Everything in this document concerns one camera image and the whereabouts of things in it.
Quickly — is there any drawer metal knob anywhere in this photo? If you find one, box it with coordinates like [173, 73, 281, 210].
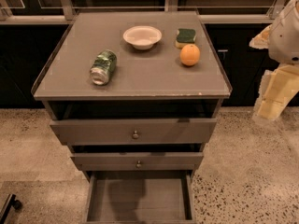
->
[135, 161, 142, 168]
[132, 131, 139, 139]

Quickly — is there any top grey drawer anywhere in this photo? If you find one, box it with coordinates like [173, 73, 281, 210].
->
[50, 119, 216, 146]

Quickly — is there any white bowl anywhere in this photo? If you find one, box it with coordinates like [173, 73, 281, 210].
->
[122, 26, 162, 50]

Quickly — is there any black caster wheel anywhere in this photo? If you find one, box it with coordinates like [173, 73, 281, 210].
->
[0, 194, 22, 224]

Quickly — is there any middle grey drawer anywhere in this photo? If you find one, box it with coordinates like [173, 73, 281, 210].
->
[71, 152, 203, 171]

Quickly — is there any grey drawer cabinet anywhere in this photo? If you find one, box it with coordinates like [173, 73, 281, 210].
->
[31, 10, 233, 224]

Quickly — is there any middle drawer metal knob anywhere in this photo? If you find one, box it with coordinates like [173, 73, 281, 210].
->
[135, 161, 142, 168]

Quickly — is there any bottom open grey drawer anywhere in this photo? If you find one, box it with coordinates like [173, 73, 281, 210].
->
[82, 171, 196, 224]

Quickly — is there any orange fruit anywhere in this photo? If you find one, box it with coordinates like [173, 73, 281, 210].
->
[180, 44, 200, 66]

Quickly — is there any green soda can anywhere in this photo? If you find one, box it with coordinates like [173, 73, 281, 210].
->
[90, 49, 117, 86]

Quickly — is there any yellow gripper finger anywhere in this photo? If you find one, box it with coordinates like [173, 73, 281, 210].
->
[249, 25, 271, 49]
[253, 63, 299, 120]

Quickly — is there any green yellow sponge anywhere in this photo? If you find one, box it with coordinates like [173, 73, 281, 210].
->
[175, 28, 196, 49]

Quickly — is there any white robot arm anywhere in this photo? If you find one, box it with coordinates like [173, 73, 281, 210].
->
[249, 0, 299, 120]

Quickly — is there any metal railing frame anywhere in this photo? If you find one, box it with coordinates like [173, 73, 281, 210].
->
[0, 0, 290, 24]

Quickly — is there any top drawer metal knob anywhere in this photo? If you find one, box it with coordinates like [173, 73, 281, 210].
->
[132, 131, 139, 139]

